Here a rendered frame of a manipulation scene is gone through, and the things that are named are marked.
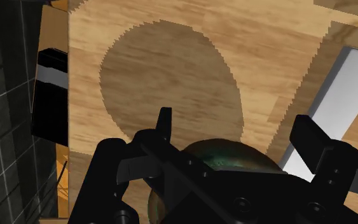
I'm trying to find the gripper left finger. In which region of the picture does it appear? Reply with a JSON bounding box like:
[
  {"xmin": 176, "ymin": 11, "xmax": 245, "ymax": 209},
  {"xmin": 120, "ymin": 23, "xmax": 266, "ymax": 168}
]
[{"xmin": 68, "ymin": 106, "xmax": 217, "ymax": 224}]

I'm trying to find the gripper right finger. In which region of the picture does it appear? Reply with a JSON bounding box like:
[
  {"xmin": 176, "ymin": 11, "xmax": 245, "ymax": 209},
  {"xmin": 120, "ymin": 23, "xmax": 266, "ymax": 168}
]
[{"xmin": 289, "ymin": 114, "xmax": 358, "ymax": 204}]

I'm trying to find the white flat box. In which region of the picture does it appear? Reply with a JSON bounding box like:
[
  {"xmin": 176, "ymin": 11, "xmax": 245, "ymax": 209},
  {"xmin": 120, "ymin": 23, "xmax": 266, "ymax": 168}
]
[{"xmin": 278, "ymin": 46, "xmax": 358, "ymax": 183}]

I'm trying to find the black cabinet with grey band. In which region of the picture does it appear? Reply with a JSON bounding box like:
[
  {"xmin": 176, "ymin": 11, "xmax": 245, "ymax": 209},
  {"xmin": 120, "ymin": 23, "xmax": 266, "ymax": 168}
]
[{"xmin": 31, "ymin": 47, "xmax": 70, "ymax": 147}]

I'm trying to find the dark green round bowl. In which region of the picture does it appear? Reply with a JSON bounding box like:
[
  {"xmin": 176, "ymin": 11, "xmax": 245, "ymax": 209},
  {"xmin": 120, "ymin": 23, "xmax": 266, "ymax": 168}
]
[{"xmin": 148, "ymin": 138, "xmax": 288, "ymax": 224}]

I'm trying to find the light wooden table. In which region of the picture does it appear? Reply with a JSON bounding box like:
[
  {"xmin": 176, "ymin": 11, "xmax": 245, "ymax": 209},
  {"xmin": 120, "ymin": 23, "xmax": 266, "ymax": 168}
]
[{"xmin": 67, "ymin": 0, "xmax": 358, "ymax": 224}]

